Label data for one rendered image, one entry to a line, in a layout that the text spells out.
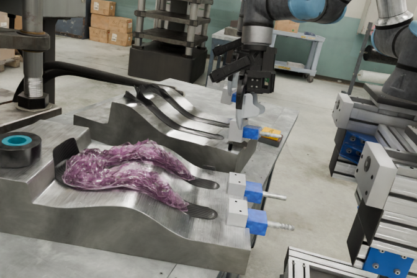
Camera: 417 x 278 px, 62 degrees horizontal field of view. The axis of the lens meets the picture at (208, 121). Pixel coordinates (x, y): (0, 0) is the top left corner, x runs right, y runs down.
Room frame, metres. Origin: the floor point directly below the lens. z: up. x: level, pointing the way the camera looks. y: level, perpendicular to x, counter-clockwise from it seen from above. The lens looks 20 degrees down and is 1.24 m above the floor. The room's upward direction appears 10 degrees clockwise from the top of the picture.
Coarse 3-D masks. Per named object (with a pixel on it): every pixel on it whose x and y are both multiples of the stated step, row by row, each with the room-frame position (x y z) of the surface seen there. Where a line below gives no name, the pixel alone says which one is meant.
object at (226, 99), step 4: (224, 88) 1.15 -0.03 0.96; (232, 88) 1.16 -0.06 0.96; (236, 88) 1.18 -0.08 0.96; (224, 92) 1.14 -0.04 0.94; (232, 92) 1.14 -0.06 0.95; (224, 96) 1.14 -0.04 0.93; (228, 96) 1.14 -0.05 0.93; (232, 96) 1.14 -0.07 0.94; (224, 100) 1.14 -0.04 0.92; (228, 100) 1.14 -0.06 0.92; (232, 100) 1.14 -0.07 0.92; (228, 104) 1.14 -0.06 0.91
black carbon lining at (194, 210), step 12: (60, 144) 0.63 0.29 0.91; (72, 144) 0.66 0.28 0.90; (60, 156) 0.63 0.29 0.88; (60, 168) 0.61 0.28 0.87; (60, 180) 0.57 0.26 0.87; (192, 180) 0.68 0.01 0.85; (204, 180) 0.69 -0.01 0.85; (192, 204) 0.58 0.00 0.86; (192, 216) 0.54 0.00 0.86; (204, 216) 0.56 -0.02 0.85; (216, 216) 0.56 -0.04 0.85
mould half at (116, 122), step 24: (96, 120) 0.91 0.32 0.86; (120, 120) 0.88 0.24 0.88; (144, 120) 0.86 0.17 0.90; (192, 120) 0.98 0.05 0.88; (216, 120) 1.01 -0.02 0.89; (120, 144) 0.88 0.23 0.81; (168, 144) 0.84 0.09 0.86; (192, 144) 0.81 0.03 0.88; (216, 144) 0.82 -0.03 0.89; (216, 168) 0.79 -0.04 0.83; (240, 168) 0.84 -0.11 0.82
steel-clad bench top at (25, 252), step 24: (120, 96) 1.36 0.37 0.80; (192, 96) 1.53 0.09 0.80; (216, 96) 1.60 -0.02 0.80; (48, 120) 0.99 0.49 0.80; (72, 120) 1.02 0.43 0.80; (264, 120) 1.35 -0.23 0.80; (288, 120) 1.41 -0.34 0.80; (264, 144) 1.10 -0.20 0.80; (264, 168) 0.91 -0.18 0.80; (0, 240) 0.46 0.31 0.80; (24, 240) 0.47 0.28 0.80; (0, 264) 0.41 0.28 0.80; (24, 264) 0.42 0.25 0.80; (48, 264) 0.43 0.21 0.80; (72, 264) 0.44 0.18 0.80; (96, 264) 0.45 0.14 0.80; (120, 264) 0.46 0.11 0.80; (144, 264) 0.46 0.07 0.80; (168, 264) 0.47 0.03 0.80
